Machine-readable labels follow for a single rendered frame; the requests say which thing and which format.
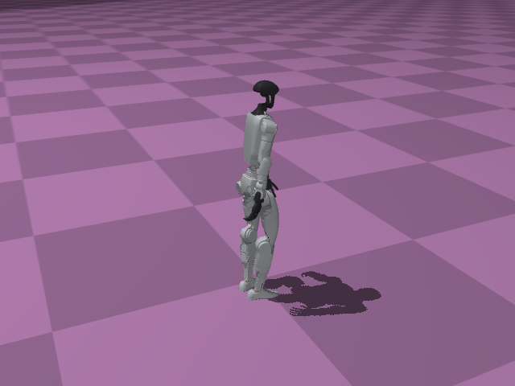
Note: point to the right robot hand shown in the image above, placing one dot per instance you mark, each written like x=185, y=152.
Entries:
x=256, y=208

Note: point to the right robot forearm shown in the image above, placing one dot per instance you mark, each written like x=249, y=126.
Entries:
x=262, y=175

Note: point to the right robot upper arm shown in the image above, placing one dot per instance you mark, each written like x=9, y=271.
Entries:
x=268, y=130

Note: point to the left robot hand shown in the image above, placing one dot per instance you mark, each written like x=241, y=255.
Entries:
x=269, y=186

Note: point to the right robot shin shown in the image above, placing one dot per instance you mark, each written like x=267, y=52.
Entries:
x=263, y=258

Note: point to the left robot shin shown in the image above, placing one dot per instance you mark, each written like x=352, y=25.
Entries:
x=248, y=257

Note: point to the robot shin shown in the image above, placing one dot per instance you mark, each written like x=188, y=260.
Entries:
x=248, y=257
x=263, y=258

